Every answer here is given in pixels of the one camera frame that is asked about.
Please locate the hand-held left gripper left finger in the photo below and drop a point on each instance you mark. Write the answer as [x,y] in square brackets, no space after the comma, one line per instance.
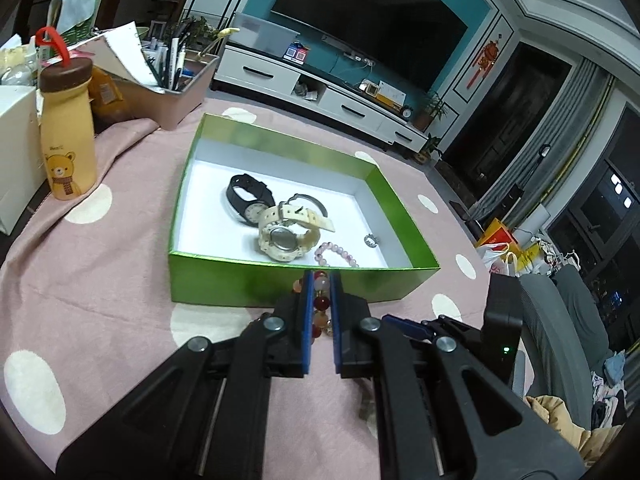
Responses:
[305,325]

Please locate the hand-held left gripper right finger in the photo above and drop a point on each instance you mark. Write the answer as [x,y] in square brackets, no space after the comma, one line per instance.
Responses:
[336,325]

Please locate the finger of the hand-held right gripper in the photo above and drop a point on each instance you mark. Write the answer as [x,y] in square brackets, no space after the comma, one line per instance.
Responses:
[406,327]

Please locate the white wristwatch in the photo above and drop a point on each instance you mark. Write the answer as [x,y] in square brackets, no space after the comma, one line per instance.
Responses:
[280,240]

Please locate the green cardboard box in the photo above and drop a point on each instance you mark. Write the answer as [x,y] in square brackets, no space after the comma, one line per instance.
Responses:
[225,280]

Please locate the silver bangle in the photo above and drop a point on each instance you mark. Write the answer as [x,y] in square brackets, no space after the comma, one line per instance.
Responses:
[306,196]

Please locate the black wristwatch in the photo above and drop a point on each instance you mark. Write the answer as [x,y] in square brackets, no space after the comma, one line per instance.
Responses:
[237,195]

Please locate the grey sofa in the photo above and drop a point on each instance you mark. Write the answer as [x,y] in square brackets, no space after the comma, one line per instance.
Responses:
[560,320]

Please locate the white plastic shopping bag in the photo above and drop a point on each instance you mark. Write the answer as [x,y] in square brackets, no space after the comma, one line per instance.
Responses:
[495,257]

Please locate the yellow and red paper bag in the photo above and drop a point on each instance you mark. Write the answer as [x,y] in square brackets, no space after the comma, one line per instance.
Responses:
[497,234]

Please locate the yellow cloth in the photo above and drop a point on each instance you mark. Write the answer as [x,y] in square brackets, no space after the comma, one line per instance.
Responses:
[565,425]

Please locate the small potted floor plant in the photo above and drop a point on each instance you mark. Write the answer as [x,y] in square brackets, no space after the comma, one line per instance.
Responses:
[430,150]

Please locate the pink polka dot tablecloth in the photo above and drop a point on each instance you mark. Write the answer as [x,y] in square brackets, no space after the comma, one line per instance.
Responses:
[100,285]

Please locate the small black alarm clock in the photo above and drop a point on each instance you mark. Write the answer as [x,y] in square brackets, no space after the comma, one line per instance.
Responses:
[406,113]

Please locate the tall potted plant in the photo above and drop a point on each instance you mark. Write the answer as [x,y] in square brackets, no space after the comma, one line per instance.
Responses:
[430,110]

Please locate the grey curtain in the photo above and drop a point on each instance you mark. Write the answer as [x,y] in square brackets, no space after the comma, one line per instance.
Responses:
[585,110]

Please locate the desk calendar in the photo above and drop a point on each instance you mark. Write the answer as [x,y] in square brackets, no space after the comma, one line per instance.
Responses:
[390,95]

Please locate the small white display device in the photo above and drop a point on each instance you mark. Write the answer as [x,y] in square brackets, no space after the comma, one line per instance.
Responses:
[370,89]

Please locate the pink desk organizer tray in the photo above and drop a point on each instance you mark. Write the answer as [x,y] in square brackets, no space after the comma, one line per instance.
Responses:
[185,100]

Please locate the white television cabinet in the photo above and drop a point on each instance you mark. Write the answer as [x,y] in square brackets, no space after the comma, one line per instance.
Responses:
[260,72]

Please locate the red hanging knot decoration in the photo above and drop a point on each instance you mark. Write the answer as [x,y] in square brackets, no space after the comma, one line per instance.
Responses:
[489,60]

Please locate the bunch of pens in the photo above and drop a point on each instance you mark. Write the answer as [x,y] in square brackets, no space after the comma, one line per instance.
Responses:
[167,65]

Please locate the translucent storage box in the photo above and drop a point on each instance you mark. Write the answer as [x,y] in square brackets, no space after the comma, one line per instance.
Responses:
[260,32]

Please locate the small cream desk lamp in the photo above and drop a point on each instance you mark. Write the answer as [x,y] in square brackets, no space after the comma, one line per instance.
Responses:
[226,34]

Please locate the yellow bear bottle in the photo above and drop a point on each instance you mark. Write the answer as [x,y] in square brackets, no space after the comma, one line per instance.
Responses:
[65,135]

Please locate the orange snack packet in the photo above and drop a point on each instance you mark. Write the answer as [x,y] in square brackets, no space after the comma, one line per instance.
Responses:
[102,92]

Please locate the cluster of green houseplants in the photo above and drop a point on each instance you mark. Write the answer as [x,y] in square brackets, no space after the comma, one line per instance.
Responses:
[192,30]

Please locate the white notebook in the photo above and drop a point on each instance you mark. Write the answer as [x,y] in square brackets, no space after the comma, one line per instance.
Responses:
[120,55]

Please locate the white storage drawer unit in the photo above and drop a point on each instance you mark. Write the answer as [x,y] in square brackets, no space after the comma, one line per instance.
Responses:
[15,160]

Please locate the green woven basket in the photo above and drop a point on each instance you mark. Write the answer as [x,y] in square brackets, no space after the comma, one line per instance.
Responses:
[75,34]

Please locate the pale folded towel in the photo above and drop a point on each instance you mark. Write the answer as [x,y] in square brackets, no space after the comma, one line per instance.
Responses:
[75,5]

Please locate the wall television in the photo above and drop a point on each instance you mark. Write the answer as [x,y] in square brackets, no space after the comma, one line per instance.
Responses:
[370,15]

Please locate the small photo frame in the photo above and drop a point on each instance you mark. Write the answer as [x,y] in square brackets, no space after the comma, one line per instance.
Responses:
[157,28]

